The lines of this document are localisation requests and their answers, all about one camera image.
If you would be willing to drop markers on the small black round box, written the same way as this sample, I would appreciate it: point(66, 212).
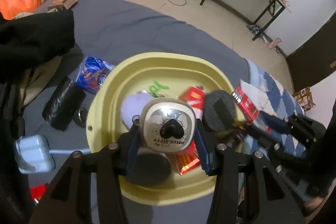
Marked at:
point(150, 169)

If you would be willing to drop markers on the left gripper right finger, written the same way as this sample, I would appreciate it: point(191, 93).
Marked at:
point(267, 199)

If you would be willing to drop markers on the dark brown door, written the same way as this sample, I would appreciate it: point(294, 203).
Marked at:
point(315, 59)

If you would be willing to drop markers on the tall printed cardboard box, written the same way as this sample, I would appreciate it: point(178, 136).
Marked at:
point(304, 98)

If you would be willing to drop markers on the red white box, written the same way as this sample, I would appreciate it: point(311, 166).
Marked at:
point(249, 110)

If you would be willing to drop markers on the blue checkered rug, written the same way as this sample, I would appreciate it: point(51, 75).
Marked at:
point(269, 96)

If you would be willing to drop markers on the black cloth pile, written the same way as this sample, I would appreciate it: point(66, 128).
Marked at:
point(34, 40)

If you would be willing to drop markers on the small red cigarette pack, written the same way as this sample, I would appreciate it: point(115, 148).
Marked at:
point(194, 96)

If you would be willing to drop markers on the plaid cloth on floor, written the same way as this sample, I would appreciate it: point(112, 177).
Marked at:
point(254, 28)

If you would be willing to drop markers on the green plastic toy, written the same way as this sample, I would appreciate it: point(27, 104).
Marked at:
point(156, 89)

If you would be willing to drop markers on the yellow plastic tray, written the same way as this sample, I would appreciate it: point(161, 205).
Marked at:
point(174, 74)

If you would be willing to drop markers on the purple plush ball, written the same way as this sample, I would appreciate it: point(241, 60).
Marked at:
point(133, 105)

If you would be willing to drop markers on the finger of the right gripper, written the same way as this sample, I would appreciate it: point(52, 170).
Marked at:
point(264, 141)
point(276, 124)

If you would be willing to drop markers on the hello kitty round tin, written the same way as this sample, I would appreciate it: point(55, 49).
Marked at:
point(167, 125)

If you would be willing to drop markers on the large black round box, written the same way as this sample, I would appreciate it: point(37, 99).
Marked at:
point(219, 111)

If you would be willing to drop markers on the large red cigarette pack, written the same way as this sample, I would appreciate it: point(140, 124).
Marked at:
point(186, 160)

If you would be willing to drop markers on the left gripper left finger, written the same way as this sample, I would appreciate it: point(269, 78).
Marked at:
point(68, 196)

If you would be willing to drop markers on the brown small box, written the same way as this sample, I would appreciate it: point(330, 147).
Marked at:
point(60, 5)

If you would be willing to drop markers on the blue snack packet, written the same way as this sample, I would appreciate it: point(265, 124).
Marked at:
point(92, 74)

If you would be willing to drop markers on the pink bag on floor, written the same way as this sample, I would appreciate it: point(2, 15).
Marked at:
point(274, 43)

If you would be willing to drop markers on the black cylinder bag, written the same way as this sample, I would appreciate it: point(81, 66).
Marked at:
point(64, 106)

